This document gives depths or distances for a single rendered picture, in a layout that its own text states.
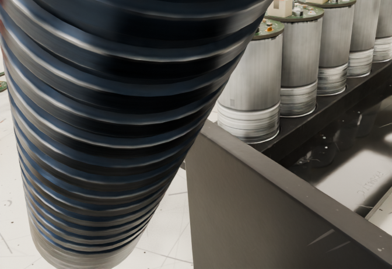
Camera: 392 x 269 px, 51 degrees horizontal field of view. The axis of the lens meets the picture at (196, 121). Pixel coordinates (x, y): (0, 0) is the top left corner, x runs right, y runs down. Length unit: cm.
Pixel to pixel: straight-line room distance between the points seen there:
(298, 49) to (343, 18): 3
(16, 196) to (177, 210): 7
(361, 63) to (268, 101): 8
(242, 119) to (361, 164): 5
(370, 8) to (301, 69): 6
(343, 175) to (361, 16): 8
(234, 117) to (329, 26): 6
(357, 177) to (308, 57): 5
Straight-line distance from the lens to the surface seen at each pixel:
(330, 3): 19
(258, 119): 15
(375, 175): 17
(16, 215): 18
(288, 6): 17
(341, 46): 20
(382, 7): 24
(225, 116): 16
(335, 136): 19
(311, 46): 17
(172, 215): 16
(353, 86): 21
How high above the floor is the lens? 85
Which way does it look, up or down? 27 degrees down
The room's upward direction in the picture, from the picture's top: 4 degrees counter-clockwise
